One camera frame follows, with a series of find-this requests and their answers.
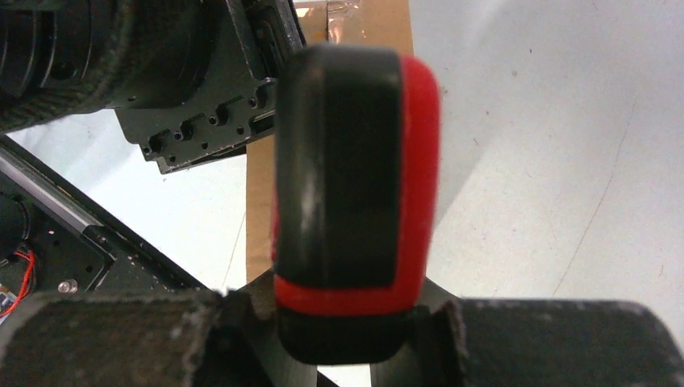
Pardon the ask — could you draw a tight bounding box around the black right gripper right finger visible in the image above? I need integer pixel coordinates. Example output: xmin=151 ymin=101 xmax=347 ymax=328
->
xmin=370 ymin=281 xmax=683 ymax=386

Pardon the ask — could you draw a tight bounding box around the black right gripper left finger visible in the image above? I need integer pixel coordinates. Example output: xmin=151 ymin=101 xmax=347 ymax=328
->
xmin=1 ymin=289 xmax=299 ymax=386

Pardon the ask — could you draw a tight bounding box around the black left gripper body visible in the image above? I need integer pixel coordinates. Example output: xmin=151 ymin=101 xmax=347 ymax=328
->
xmin=115 ymin=1 xmax=305 ymax=174

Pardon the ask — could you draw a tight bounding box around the red black utility knife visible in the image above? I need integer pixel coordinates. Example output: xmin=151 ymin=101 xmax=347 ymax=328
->
xmin=272 ymin=44 xmax=441 ymax=365

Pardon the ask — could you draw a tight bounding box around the brown cardboard express box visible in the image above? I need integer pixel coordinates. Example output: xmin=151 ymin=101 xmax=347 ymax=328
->
xmin=245 ymin=0 xmax=413 ymax=282

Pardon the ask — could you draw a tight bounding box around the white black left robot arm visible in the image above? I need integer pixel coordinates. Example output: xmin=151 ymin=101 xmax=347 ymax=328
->
xmin=1 ymin=1 xmax=306 ymax=174

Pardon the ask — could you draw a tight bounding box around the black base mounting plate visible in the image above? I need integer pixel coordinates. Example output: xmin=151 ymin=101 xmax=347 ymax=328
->
xmin=1 ymin=135 xmax=204 ymax=319

